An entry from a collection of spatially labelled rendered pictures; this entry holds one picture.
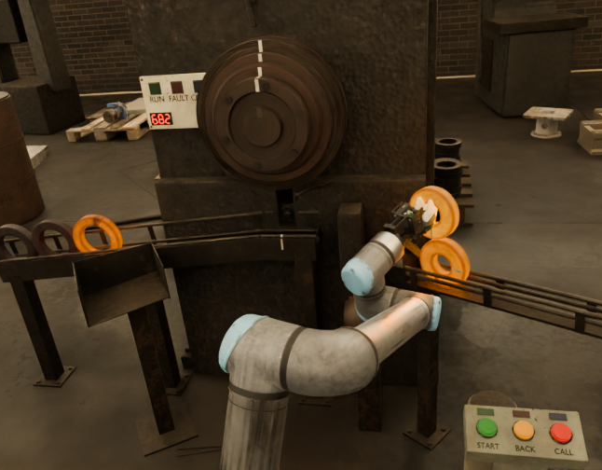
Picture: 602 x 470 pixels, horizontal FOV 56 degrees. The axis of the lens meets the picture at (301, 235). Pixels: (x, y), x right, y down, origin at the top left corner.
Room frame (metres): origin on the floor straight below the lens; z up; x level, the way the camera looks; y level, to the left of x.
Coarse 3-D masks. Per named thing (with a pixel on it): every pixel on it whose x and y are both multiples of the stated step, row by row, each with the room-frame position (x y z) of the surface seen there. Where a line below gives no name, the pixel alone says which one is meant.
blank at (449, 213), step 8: (416, 192) 1.51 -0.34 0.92; (424, 192) 1.48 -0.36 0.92; (432, 192) 1.46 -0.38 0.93; (440, 192) 1.45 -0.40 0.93; (448, 192) 1.46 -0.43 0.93; (424, 200) 1.48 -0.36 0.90; (432, 200) 1.46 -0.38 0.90; (440, 200) 1.44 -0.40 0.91; (448, 200) 1.43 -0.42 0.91; (440, 208) 1.44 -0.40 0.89; (448, 208) 1.42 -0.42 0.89; (456, 208) 1.43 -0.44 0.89; (448, 216) 1.42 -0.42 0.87; (456, 216) 1.42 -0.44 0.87; (440, 224) 1.44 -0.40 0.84; (448, 224) 1.42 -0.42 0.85; (456, 224) 1.42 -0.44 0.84; (432, 232) 1.46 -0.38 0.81; (440, 232) 1.44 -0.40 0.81; (448, 232) 1.42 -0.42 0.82
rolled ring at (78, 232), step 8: (88, 216) 1.91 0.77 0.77; (96, 216) 1.91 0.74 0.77; (80, 224) 1.91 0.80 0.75; (88, 224) 1.90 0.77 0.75; (96, 224) 1.90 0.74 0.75; (104, 224) 1.89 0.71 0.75; (112, 224) 1.90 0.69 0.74; (80, 232) 1.91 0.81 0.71; (112, 232) 1.88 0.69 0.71; (80, 240) 1.91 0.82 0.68; (112, 240) 1.89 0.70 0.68; (120, 240) 1.90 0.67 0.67; (80, 248) 1.92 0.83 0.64; (88, 248) 1.92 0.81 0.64; (112, 248) 1.89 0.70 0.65
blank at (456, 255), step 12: (432, 240) 1.46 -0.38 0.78; (444, 240) 1.44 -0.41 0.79; (432, 252) 1.45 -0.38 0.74; (444, 252) 1.42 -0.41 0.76; (456, 252) 1.39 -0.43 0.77; (420, 264) 1.49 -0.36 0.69; (432, 264) 1.46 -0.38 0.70; (456, 264) 1.39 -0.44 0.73; (468, 264) 1.39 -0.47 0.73; (432, 276) 1.45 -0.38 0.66; (456, 276) 1.39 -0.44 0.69
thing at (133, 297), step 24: (96, 264) 1.68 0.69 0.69; (120, 264) 1.71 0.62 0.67; (144, 264) 1.74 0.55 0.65; (96, 288) 1.67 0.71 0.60; (120, 288) 1.67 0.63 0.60; (144, 288) 1.64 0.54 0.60; (168, 288) 1.56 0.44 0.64; (96, 312) 1.54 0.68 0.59; (120, 312) 1.52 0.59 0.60; (144, 312) 1.60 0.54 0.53; (144, 336) 1.59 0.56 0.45; (144, 360) 1.58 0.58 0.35; (168, 408) 1.60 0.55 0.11; (144, 432) 1.60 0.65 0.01; (168, 432) 1.59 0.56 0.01; (192, 432) 1.58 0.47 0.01; (144, 456) 1.49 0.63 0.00
